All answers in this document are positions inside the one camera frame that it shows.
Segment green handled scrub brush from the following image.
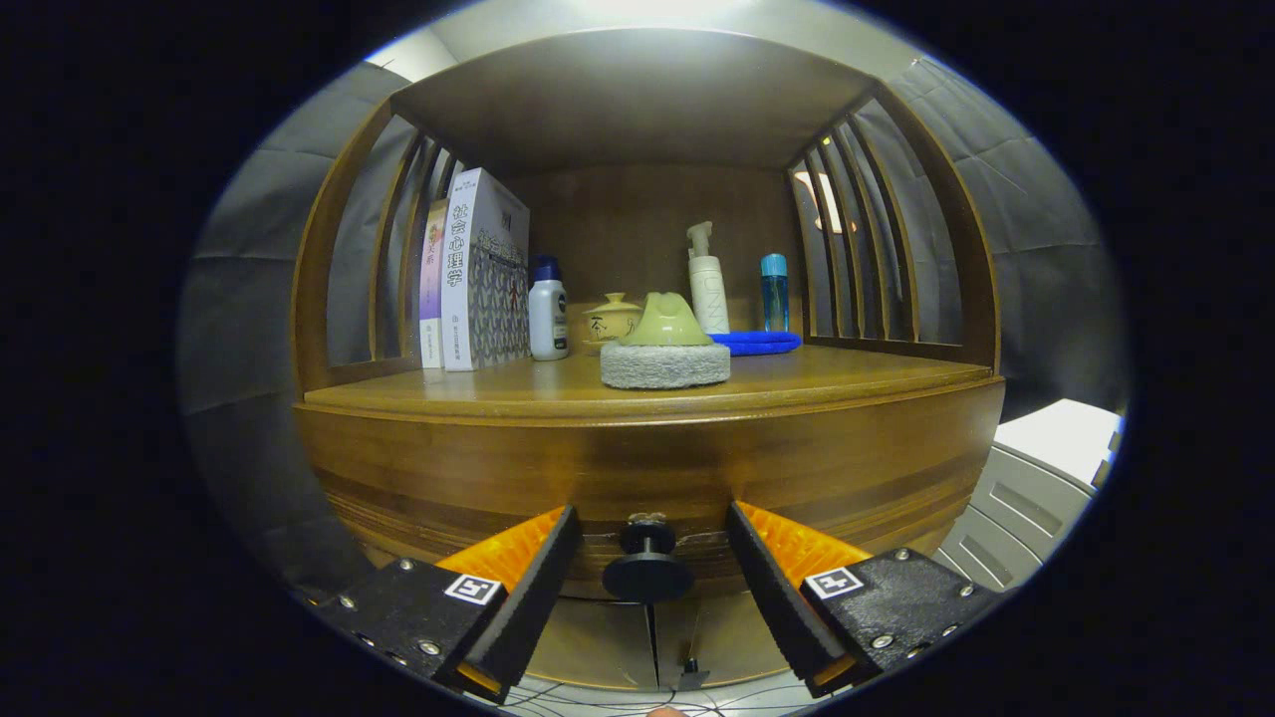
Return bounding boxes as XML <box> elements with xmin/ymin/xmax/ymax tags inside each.
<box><xmin>600</xmin><ymin>292</ymin><xmax>732</xmax><ymax>390</ymax></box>

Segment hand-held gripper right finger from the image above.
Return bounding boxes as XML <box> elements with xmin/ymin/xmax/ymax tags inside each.
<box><xmin>725</xmin><ymin>500</ymin><xmax>1000</xmax><ymax>698</ymax></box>

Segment yellow lidded teacup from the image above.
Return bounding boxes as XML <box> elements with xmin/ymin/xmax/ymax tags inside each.
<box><xmin>583</xmin><ymin>292</ymin><xmax>643</xmax><ymax>356</ymax></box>

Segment white grey printer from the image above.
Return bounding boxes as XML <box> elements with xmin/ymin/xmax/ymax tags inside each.
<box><xmin>936</xmin><ymin>398</ymin><xmax>1125</xmax><ymax>594</ymax></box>

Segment wooden countertop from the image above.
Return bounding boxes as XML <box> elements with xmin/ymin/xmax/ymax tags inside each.
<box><xmin>304</xmin><ymin>344</ymin><xmax>997</xmax><ymax>419</ymax></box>

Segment wooden drawer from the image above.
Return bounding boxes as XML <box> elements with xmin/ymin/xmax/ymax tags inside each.
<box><xmin>294</xmin><ymin>376</ymin><xmax>1005</xmax><ymax>603</ymax></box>

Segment thin purple book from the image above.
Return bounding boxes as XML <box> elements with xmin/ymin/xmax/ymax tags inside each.
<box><xmin>418</xmin><ymin>198</ymin><xmax>449</xmax><ymax>369</ymax></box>

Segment thick white book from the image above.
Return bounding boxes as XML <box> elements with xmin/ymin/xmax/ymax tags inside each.
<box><xmin>440</xmin><ymin>167</ymin><xmax>531</xmax><ymax>372</ymax></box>

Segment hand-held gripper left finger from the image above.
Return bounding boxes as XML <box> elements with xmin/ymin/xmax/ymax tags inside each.
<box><xmin>317</xmin><ymin>503</ymin><xmax>584</xmax><ymax>704</ymax></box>

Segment wooden cabinet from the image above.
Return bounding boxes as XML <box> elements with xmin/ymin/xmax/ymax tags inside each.
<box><xmin>291</xmin><ymin>28</ymin><xmax>1007</xmax><ymax>693</ymax></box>

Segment white bottle with blue cap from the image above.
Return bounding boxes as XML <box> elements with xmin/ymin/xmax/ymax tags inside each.
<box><xmin>528</xmin><ymin>255</ymin><xmax>570</xmax><ymax>361</ymax></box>

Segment black floor cables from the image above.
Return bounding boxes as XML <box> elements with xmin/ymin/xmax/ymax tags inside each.
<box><xmin>498</xmin><ymin>677</ymin><xmax>813</xmax><ymax>717</ymax></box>

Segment white pump bottle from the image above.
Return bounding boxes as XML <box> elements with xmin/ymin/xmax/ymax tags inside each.
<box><xmin>686</xmin><ymin>221</ymin><xmax>731</xmax><ymax>336</ymax></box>

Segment black drawer knob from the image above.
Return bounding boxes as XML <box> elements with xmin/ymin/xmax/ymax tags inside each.
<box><xmin>602</xmin><ymin>513</ymin><xmax>695</xmax><ymax>604</ymax></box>

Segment slim blue bottle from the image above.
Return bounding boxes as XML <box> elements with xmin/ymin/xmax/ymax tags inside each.
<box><xmin>761</xmin><ymin>253</ymin><xmax>790</xmax><ymax>334</ymax></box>

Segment wooden cabinet door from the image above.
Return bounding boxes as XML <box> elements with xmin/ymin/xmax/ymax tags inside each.
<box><xmin>523</xmin><ymin>596</ymin><xmax>658</xmax><ymax>691</ymax></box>
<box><xmin>652</xmin><ymin>593</ymin><xmax>798</xmax><ymax>688</ymax></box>

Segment folded blue cloth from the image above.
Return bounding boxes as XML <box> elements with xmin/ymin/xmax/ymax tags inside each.
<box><xmin>709</xmin><ymin>331</ymin><xmax>803</xmax><ymax>357</ymax></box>

